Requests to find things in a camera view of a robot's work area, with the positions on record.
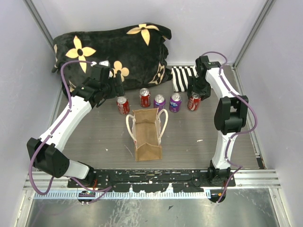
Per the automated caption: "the purple cable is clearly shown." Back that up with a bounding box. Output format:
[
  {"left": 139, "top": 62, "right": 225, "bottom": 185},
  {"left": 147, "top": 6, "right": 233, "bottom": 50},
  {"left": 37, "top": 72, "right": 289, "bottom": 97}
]
[
  {"left": 203, "top": 51, "right": 258, "bottom": 205},
  {"left": 27, "top": 60, "right": 116, "bottom": 205}
]

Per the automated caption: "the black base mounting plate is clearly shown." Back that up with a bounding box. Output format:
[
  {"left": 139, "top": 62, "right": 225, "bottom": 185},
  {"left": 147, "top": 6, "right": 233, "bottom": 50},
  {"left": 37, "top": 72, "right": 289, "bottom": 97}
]
[{"left": 67, "top": 168, "right": 237, "bottom": 192}]

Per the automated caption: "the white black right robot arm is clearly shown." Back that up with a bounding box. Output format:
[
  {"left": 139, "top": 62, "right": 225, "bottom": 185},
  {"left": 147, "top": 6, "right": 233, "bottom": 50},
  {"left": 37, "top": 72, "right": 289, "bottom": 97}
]
[{"left": 187, "top": 53, "right": 249, "bottom": 186}]

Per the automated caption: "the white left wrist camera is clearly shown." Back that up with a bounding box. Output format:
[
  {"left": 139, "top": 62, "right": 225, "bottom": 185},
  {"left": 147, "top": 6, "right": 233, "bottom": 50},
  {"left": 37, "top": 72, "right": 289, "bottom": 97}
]
[{"left": 90, "top": 61, "right": 110, "bottom": 67}]

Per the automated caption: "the right purple fanta can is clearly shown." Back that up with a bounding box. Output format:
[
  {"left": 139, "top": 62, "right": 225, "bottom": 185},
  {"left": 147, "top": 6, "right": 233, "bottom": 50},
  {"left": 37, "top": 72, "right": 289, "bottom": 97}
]
[{"left": 169, "top": 93, "right": 182, "bottom": 113}]

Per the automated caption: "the black white striped cloth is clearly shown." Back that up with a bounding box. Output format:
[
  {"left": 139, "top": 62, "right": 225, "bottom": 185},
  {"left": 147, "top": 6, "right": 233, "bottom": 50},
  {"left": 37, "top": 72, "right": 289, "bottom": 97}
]
[{"left": 171, "top": 66, "right": 196, "bottom": 92}]

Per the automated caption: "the purple fanta can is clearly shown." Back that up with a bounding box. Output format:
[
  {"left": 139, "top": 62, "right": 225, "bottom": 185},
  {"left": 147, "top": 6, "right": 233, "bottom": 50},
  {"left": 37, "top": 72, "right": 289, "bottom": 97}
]
[
  {"left": 169, "top": 93, "right": 182, "bottom": 113},
  {"left": 153, "top": 94, "right": 166, "bottom": 111}
]

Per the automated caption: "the burlap watermelon canvas bag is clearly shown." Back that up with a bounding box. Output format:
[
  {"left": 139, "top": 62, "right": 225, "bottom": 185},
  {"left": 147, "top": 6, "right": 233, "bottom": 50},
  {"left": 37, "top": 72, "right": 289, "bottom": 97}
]
[{"left": 125, "top": 108, "right": 169, "bottom": 161}]

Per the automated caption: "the left purple fanta can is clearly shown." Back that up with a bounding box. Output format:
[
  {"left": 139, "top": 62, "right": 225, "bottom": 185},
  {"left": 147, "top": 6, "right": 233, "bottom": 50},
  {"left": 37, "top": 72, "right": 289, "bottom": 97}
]
[{"left": 153, "top": 94, "right": 166, "bottom": 111}]

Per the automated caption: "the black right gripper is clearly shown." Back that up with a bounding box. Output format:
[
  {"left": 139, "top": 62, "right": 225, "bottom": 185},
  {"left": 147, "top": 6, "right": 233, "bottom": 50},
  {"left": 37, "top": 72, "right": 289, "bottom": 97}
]
[{"left": 187, "top": 75, "right": 211, "bottom": 100}]

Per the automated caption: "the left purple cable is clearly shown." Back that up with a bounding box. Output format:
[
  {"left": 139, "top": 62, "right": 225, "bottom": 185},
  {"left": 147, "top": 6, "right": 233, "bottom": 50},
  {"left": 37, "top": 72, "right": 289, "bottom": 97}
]
[{"left": 27, "top": 60, "right": 116, "bottom": 205}]

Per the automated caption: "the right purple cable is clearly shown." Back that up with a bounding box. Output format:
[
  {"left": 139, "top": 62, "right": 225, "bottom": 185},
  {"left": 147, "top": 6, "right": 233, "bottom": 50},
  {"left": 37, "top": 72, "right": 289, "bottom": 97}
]
[{"left": 203, "top": 51, "right": 258, "bottom": 205}]

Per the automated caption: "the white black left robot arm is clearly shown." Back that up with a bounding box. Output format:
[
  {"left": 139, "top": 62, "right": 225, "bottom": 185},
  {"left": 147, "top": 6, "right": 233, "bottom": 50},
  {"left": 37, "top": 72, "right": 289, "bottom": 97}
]
[{"left": 27, "top": 61, "right": 125, "bottom": 187}]

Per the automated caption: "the white slotted cable duct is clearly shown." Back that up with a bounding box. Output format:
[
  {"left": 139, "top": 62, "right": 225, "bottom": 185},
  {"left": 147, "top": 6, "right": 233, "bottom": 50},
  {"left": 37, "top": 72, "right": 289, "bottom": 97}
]
[{"left": 34, "top": 190, "right": 211, "bottom": 200}]

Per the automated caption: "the black floral plush blanket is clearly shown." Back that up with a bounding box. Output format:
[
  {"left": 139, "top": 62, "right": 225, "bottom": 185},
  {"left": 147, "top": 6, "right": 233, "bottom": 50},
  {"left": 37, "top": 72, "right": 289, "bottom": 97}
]
[{"left": 52, "top": 23, "right": 172, "bottom": 91}]

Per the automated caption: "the red cola can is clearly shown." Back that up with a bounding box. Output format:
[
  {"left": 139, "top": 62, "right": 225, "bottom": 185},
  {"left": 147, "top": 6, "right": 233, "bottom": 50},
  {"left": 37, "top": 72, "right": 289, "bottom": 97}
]
[
  {"left": 139, "top": 88, "right": 151, "bottom": 108},
  {"left": 187, "top": 92, "right": 201, "bottom": 111},
  {"left": 116, "top": 96, "right": 130, "bottom": 115}
]

